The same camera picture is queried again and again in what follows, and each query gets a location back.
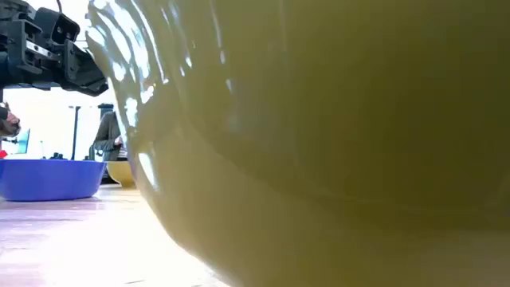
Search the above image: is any purple plastic mini bowl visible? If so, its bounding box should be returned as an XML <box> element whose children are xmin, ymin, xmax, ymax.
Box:
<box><xmin>0</xmin><ymin>158</ymin><xmax>108</xmax><ymax>202</ymax></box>

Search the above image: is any person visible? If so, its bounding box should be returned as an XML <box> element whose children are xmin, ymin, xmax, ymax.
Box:
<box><xmin>92</xmin><ymin>102</ymin><xmax>129</xmax><ymax>163</ymax></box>

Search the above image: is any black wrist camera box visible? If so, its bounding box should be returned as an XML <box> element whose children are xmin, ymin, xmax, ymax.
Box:
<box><xmin>33</xmin><ymin>6</ymin><xmax>81</xmax><ymax>45</ymax></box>

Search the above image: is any computer monitor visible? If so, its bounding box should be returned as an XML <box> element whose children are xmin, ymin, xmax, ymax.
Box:
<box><xmin>15</xmin><ymin>128</ymin><xmax>31</xmax><ymax>155</ymax></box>

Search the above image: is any thin black stand pole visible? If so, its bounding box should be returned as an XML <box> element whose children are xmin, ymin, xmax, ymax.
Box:
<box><xmin>68</xmin><ymin>105</ymin><xmax>81</xmax><ymax>160</ymax></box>

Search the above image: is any person's hand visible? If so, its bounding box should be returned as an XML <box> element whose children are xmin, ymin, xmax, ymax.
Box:
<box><xmin>0</xmin><ymin>102</ymin><xmax>22</xmax><ymax>137</ymax></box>

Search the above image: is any speckled beige mini bowl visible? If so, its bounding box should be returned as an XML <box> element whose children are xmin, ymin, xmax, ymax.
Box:
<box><xmin>105</xmin><ymin>160</ymin><xmax>137</xmax><ymax>189</ymax></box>
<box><xmin>85</xmin><ymin>0</ymin><xmax>510</xmax><ymax>287</ymax></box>

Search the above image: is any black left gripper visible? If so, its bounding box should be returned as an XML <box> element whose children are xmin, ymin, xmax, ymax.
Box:
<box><xmin>0</xmin><ymin>0</ymin><xmax>109</xmax><ymax>97</ymax></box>

